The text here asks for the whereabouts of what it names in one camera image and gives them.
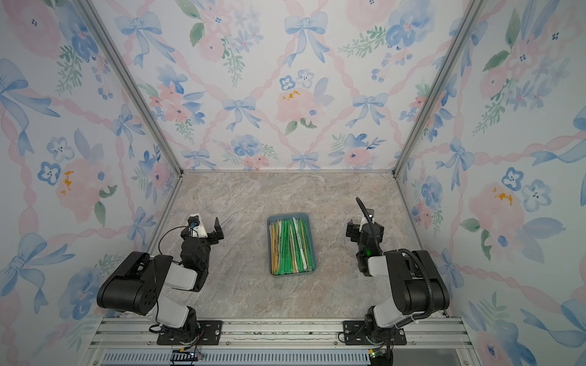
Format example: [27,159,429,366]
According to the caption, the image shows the green straw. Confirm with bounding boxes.
[279,220,300,275]

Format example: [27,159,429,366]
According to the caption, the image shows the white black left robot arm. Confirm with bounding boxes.
[97,214,224,332]

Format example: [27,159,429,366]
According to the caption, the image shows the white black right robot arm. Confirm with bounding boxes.
[346,221,450,338]

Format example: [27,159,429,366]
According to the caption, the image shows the blue plastic storage tray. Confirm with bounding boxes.
[267,213,317,277]

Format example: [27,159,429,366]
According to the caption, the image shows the white straw right pile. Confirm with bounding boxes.
[293,218,310,271]

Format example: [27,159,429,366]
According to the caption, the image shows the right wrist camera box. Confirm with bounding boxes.
[360,209,374,227]

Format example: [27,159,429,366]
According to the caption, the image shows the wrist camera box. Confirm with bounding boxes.
[187,214,207,238]
[360,209,374,227]

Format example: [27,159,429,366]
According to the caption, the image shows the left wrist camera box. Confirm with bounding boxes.
[187,214,207,238]

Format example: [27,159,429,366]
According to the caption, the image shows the thin black left cable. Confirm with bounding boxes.
[157,225,189,257]

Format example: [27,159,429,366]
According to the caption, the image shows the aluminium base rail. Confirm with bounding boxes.
[81,317,480,365]

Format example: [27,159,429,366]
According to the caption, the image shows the black corrugated cable conduit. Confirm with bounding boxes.
[356,197,434,321]

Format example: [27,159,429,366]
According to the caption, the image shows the aluminium frame post right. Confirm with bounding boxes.
[393,0,485,179]

